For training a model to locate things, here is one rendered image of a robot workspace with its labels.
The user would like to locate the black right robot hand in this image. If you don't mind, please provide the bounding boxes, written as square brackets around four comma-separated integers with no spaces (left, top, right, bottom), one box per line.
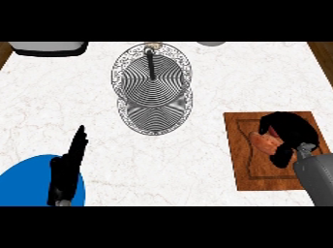
[257,110,320,170]

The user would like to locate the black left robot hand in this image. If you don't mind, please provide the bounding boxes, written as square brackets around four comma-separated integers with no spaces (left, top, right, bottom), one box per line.
[45,124,89,206]

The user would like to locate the orange sweet potato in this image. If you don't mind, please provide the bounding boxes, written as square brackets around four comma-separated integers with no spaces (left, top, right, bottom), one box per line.
[247,126,284,157]

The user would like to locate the brown wooden cutting board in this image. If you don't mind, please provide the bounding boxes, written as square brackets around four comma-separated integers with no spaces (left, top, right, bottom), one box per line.
[222,110,331,192]

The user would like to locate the blue round plate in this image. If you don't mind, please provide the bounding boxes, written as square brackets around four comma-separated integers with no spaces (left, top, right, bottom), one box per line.
[0,154,86,207]

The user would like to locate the small grey round object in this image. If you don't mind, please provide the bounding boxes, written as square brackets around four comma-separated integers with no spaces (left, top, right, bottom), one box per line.
[195,41,226,47]

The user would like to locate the grey and black appliance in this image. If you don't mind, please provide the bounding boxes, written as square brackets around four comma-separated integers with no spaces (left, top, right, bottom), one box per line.
[7,41,89,58]

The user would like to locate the tiered wire basket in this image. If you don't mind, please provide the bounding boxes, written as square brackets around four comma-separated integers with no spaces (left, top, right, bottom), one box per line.
[110,42,194,137]

